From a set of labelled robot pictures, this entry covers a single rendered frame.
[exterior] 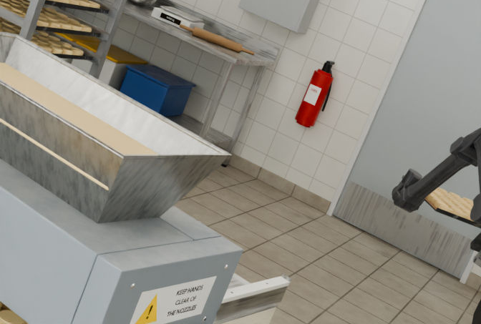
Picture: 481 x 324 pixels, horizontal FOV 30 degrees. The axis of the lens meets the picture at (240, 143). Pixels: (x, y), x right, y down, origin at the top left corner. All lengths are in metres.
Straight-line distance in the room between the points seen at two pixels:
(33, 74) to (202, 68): 5.23
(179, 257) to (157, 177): 0.13
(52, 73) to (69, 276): 0.54
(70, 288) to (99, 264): 0.07
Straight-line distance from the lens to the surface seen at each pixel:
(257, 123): 6.80
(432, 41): 6.46
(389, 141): 6.53
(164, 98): 6.41
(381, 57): 6.50
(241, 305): 2.16
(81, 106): 1.69
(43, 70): 1.77
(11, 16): 3.04
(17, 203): 1.40
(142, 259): 1.33
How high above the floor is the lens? 1.67
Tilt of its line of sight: 12 degrees down
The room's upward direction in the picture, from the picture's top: 22 degrees clockwise
